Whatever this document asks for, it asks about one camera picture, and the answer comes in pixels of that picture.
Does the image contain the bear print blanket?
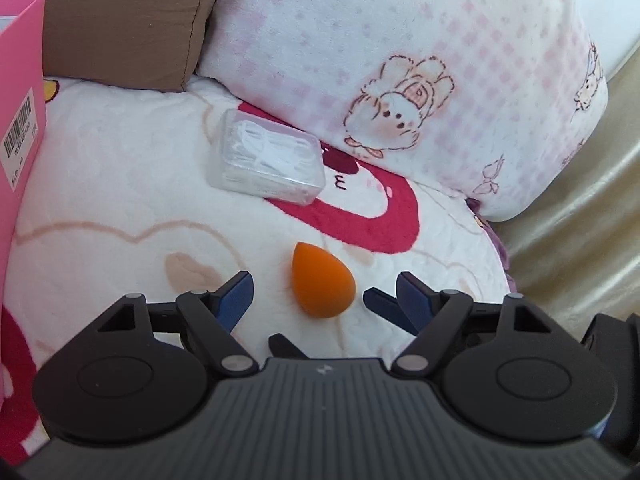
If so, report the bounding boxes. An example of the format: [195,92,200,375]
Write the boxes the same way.
[0,76,513,467]

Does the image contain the orange makeup sponge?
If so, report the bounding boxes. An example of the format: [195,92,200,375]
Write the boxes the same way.
[291,241,357,317]

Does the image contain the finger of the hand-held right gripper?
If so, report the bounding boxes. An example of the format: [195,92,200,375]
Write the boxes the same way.
[268,332,310,360]
[363,287,418,337]

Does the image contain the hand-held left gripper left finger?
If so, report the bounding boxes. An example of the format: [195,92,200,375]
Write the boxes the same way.
[95,271,258,377]

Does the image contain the clear plastic floss box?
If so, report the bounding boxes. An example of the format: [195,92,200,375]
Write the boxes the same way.
[207,107,327,206]

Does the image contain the brown embroidered pillow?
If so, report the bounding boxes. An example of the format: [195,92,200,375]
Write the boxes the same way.
[0,0,246,93]

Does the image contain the pink checked pillow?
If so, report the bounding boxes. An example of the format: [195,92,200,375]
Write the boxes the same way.
[195,0,610,223]

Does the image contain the pink cardboard box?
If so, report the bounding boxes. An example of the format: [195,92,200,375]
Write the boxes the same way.
[0,0,47,311]

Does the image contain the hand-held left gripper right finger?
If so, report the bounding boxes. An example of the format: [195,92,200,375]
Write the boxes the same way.
[391,271,558,377]

